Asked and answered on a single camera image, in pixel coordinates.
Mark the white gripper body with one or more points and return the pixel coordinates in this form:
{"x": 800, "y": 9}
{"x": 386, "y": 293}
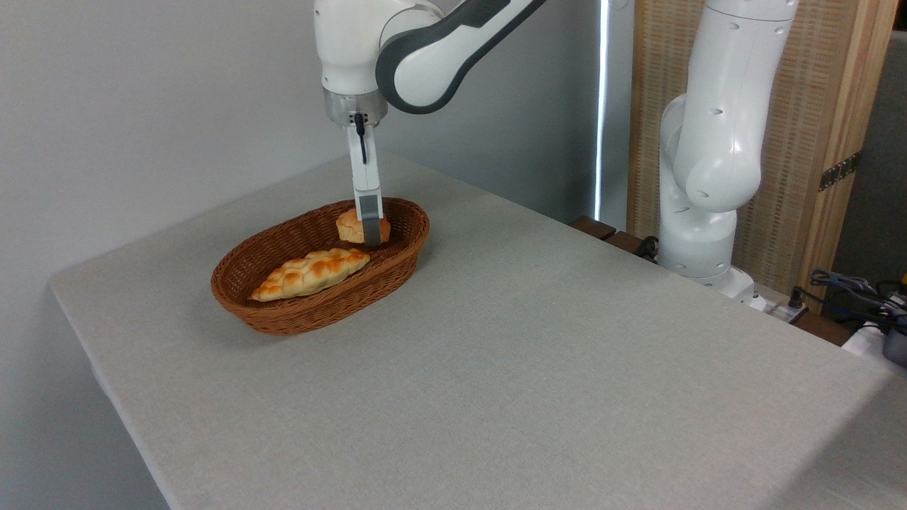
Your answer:
{"x": 364, "y": 173}

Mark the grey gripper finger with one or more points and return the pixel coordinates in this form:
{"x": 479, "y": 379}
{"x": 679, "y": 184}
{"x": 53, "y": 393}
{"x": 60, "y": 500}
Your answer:
{"x": 370, "y": 219}

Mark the round golden bread bun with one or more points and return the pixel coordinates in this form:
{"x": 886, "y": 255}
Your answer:
{"x": 347, "y": 227}

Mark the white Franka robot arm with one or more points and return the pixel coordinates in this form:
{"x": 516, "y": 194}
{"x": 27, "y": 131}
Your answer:
{"x": 425, "y": 49}

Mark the long braided bread loaf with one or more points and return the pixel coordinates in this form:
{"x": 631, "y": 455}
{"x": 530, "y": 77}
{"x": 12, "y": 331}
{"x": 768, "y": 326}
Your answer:
{"x": 312, "y": 273}

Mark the brown wicker oval basket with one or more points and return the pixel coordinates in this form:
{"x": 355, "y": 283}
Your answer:
{"x": 312, "y": 316}

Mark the dark brown wooden block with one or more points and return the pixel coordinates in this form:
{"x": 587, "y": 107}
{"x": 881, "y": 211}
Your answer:
{"x": 825, "y": 329}
{"x": 627, "y": 244}
{"x": 594, "y": 227}

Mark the white vertical light strip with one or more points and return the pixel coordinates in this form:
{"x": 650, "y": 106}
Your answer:
{"x": 601, "y": 106}

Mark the white power strip with plug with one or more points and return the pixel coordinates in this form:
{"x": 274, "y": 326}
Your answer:
{"x": 783, "y": 312}

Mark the brass screen hinge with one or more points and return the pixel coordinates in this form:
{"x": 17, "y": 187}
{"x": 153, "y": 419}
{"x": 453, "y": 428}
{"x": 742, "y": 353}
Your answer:
{"x": 840, "y": 171}

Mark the white box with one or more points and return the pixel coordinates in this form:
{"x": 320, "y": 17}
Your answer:
{"x": 864, "y": 343}

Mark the grey round container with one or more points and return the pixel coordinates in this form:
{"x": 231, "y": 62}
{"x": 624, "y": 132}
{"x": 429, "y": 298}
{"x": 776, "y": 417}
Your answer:
{"x": 896, "y": 343}

